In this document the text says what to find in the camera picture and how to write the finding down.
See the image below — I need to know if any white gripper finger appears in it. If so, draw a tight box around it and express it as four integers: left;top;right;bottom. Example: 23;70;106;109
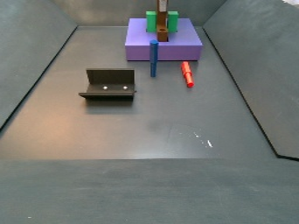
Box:
158;0;166;12

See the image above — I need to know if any green U-shaped block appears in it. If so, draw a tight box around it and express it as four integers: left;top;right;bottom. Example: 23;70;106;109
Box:
145;10;178;32

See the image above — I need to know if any red cylinder peg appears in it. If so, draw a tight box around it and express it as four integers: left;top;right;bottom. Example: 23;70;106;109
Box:
181;61;193;88

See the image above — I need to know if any purple base block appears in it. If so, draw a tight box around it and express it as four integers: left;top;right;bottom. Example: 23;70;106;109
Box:
125;18;202;61

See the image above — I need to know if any brown T-shaped block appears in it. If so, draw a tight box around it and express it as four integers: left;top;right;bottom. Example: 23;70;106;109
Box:
156;0;168;42

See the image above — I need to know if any black angle bracket fixture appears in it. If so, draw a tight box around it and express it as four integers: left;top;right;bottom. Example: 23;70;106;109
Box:
78;68;136;100

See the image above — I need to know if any blue upright cylinder peg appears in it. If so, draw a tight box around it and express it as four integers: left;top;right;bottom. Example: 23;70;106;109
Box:
149;40;158;77

